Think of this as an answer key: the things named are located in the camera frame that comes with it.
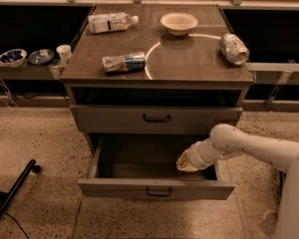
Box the grey top drawer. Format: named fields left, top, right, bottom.
left=71, top=105, right=242, bottom=135

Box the white paper bowl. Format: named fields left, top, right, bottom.
left=160, top=13, right=198, bottom=36

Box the black stand leg left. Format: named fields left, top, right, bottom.
left=0, top=159, right=41, bottom=218

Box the grey drawer cabinet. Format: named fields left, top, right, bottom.
left=61, top=4, right=254, bottom=148

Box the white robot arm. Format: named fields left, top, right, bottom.
left=176, top=123, right=299, bottom=239

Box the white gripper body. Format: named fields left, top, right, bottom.
left=187, top=138, right=232, bottom=171

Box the white labelled plastic bottle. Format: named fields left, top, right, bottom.
left=88, top=12, right=139, bottom=34

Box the dark blue bowl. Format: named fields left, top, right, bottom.
left=28, top=49, right=54, bottom=66

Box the blue white bowl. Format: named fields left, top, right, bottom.
left=0, top=49, right=27, bottom=67

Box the low side shelf left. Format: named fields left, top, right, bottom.
left=0, top=60, right=65, bottom=81

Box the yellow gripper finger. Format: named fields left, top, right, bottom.
left=176, top=149, right=198, bottom=172

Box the white paper cup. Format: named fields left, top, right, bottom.
left=56, top=45, right=72, bottom=64

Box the grey drawer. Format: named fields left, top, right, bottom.
left=71, top=105, right=242, bottom=135
left=78, top=134, right=235, bottom=200

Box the crushed silver can right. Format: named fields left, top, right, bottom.
left=219, top=33, right=250, bottom=66

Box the white cable left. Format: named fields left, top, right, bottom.
left=0, top=63, right=19, bottom=110

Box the crushed blue silver can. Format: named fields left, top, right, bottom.
left=102, top=52, right=146, bottom=74

